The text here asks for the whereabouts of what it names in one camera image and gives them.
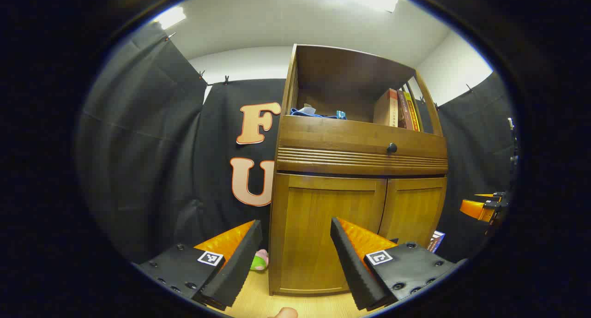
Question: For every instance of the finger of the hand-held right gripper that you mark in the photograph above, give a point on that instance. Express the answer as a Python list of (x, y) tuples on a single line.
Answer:
[(473, 209)]

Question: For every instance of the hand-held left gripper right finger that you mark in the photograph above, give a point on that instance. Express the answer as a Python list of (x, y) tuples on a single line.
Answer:
[(353, 272)]

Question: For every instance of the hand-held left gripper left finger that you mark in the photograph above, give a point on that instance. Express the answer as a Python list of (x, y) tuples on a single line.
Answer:
[(231, 272)]

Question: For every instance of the wooden double-door shoe cabinet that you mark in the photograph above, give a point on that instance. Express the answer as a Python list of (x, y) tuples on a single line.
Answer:
[(332, 138)]

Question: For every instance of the wooden cabinet drawer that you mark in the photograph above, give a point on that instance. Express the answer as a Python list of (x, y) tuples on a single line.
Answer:
[(332, 138)]

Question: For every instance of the green pink plush toy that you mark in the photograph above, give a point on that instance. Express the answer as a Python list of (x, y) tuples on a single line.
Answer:
[(260, 261)]

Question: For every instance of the blue spine book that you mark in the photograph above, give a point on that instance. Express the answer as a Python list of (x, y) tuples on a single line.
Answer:
[(435, 242)]

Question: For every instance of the black round drawer knob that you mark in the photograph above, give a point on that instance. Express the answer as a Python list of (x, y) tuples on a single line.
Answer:
[(392, 147)]

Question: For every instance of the yellow book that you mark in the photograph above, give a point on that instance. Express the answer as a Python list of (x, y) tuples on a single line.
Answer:
[(412, 112)]

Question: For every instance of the dark brown book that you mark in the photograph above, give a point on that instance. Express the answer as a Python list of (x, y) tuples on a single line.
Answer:
[(402, 110)]

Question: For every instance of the black backdrop cloth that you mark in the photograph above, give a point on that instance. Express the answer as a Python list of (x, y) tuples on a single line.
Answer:
[(138, 147)]

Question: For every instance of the small cyan object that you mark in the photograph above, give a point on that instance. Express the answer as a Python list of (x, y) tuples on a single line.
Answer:
[(341, 115)]

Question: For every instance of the blue cloth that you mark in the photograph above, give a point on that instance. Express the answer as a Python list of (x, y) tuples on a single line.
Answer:
[(304, 112)]

